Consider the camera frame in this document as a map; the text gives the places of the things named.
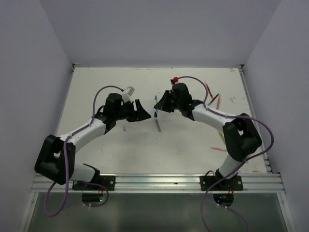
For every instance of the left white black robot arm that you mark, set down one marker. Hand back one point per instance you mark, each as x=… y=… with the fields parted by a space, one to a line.
x=56 y=160

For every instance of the red capped pen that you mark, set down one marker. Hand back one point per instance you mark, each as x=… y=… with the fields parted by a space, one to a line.
x=209 y=90

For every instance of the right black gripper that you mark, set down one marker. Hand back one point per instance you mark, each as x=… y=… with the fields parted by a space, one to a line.
x=163 y=104

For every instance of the purple highlighter pen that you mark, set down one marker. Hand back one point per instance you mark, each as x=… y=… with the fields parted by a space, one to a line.
x=158 y=126

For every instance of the yellow highlighter pen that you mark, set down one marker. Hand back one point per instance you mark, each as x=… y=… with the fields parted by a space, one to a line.
x=221 y=135

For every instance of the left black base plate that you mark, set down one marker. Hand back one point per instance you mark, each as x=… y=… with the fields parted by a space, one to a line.
x=108 y=181

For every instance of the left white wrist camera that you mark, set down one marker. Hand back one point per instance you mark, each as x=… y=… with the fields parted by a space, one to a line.
x=127 y=93

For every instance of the aluminium front rail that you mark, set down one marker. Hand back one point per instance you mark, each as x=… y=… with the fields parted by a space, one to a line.
x=189 y=183

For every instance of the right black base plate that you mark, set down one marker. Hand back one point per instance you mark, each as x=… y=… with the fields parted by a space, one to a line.
x=234 y=183

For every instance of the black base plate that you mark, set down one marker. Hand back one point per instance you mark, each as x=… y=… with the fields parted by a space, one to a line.
x=234 y=183
x=108 y=181

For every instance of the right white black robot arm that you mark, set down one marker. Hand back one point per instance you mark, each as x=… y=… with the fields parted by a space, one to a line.
x=241 y=136

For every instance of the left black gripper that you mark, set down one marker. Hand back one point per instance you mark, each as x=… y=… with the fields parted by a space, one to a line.
x=140 y=114

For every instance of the green pen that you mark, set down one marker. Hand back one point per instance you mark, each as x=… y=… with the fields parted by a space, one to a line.
x=213 y=99

